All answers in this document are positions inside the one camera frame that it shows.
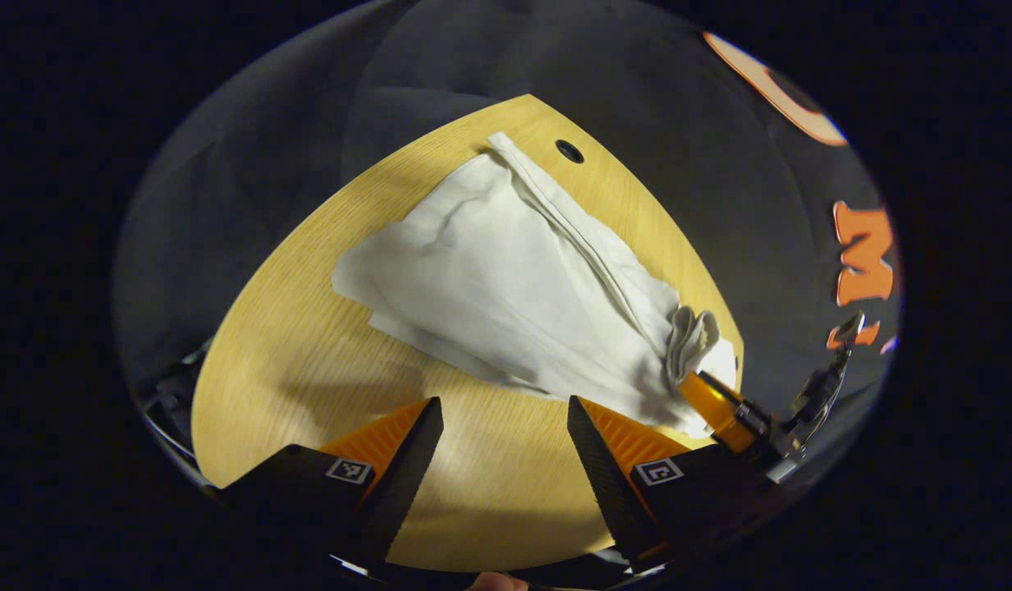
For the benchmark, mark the black backdrop cloth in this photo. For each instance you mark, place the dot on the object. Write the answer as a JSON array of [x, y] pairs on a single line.
[[678, 123]]

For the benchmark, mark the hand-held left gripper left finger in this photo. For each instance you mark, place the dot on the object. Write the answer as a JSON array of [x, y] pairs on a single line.
[[407, 476]]

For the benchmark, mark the white jeans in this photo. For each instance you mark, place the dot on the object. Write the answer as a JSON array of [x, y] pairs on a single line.
[[506, 287]]

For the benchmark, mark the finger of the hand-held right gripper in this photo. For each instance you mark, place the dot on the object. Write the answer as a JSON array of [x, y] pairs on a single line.
[[715, 406]]

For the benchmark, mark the dark metal frame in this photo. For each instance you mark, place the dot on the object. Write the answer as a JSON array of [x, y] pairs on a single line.
[[173, 402]]

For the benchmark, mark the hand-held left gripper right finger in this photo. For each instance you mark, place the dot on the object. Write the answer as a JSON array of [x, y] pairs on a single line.
[[604, 484]]

